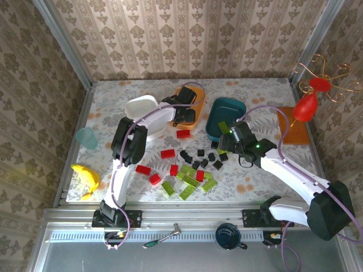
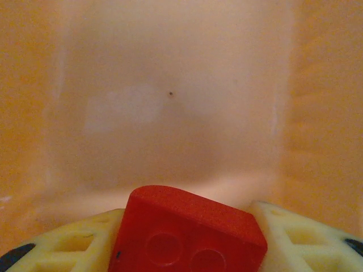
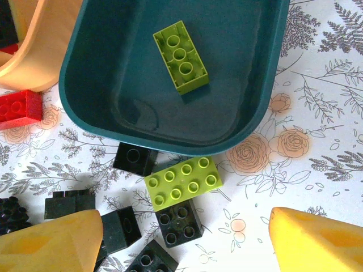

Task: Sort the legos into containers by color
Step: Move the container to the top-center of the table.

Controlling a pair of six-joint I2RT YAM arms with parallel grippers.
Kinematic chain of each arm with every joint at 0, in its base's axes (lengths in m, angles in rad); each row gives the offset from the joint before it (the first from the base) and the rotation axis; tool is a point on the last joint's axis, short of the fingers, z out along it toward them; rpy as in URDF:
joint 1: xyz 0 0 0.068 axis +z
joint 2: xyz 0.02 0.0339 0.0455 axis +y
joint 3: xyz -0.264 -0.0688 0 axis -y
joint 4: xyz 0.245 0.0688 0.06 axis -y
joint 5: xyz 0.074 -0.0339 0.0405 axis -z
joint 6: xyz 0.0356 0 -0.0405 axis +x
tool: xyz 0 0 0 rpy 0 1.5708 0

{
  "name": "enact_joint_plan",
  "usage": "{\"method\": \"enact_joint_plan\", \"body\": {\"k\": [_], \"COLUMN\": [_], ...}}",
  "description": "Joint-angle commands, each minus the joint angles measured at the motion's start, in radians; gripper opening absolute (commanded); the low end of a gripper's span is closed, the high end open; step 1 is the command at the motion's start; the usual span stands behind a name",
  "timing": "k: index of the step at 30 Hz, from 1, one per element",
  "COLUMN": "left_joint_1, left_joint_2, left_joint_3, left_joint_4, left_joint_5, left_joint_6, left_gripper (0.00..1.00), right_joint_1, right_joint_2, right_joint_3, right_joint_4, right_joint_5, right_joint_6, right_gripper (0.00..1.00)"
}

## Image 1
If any orange plastic container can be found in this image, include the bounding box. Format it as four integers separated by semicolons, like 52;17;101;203
169;84;207;131

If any teal plastic container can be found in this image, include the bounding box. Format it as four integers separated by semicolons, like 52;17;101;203
204;97;247;142

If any white plastic container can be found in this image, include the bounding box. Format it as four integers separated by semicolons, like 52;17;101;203
125;95;168;141

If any orange wooden board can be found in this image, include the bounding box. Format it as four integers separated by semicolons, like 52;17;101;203
276;106;311;146

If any red plastic goblet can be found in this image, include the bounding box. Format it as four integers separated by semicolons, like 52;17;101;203
292;76;332;123

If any dark blue mug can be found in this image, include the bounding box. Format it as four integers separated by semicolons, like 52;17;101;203
214;222;248;251

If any translucent teal plastic cup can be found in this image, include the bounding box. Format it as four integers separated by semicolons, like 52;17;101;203
75;126;99;150

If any yellow toy banana bunch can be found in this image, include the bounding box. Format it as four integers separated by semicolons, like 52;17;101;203
70;163;101;201

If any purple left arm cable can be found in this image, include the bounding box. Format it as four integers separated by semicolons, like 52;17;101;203
103;81;207;250

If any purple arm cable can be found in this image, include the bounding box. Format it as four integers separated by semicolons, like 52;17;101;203
240;105;363;272
103;81;207;250

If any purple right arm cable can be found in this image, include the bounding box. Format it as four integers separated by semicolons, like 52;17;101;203
240;105;363;272

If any aluminium table side rail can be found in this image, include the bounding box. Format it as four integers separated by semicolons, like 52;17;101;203
53;84;96;209
288;78;327;182

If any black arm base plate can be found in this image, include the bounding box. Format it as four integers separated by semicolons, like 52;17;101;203
242;209;296;228
91;209;142;229

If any aluminium front rail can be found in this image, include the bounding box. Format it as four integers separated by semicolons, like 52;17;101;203
42;208;344;230

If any grey slotted cable duct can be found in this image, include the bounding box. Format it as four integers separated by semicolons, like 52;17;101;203
49;229;266;242

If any copper wire stand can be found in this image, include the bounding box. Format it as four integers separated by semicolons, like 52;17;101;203
289;53;363;127

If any aluminium corner post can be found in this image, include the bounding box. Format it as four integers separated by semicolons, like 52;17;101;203
289;0;345;83
32;0;93;89

